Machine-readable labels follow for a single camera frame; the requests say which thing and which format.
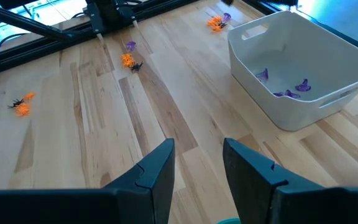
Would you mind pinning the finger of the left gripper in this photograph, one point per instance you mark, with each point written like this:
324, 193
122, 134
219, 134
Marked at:
93, 20
127, 15

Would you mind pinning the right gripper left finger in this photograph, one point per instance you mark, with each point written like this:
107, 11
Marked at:
148, 193

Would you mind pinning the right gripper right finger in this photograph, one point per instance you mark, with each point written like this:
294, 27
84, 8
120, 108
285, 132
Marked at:
259, 193

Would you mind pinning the black plastic spider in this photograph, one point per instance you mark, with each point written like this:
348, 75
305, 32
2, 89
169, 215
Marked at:
136, 66
16, 102
223, 25

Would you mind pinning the purple plastic witch hat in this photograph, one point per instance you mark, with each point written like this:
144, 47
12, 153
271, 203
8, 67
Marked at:
292, 94
278, 94
131, 46
303, 86
263, 75
227, 17

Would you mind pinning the white plastic bin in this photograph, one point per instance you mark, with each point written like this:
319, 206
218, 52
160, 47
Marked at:
291, 115

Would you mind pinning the black aluminium rig frame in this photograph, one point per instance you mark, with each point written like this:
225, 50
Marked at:
42, 48

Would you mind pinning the black frame clamp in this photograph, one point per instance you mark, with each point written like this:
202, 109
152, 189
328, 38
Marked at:
228, 2

